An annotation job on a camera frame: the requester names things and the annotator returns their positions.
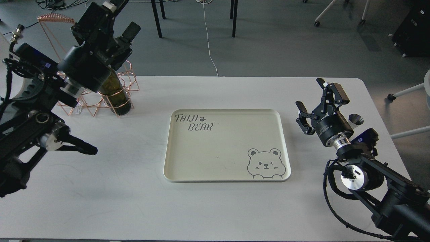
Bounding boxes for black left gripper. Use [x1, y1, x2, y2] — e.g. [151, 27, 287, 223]
[58, 0, 141, 92]

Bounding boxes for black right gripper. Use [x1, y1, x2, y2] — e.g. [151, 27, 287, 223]
[295, 78, 353, 147]

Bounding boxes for silver metal jigger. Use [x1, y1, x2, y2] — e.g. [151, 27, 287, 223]
[348, 114, 364, 126]

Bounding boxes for dark green wine bottle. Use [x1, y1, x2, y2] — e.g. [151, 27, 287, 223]
[98, 67, 131, 116]

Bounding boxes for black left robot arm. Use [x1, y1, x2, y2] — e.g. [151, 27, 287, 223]
[0, 0, 141, 197]

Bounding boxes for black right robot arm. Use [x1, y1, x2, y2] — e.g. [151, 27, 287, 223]
[295, 78, 430, 242]

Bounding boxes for white rolling chair legs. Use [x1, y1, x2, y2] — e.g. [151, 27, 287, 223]
[303, 0, 371, 27]

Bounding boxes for black table legs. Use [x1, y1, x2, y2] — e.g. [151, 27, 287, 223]
[149, 0, 238, 38]

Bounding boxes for black equipment case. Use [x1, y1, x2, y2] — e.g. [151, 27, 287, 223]
[392, 0, 430, 57]

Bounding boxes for white chair base right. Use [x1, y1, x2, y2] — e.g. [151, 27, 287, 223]
[387, 70, 430, 139]

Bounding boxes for cream bear serving tray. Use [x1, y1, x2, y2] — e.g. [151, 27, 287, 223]
[163, 109, 291, 182]

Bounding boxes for black cables on floor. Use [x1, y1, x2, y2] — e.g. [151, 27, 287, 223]
[2, 0, 88, 36]

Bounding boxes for white cable on floor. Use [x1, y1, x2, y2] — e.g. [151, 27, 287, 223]
[196, 0, 225, 77]

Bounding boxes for copper wire wine rack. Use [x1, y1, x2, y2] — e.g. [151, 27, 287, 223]
[37, 13, 138, 117]

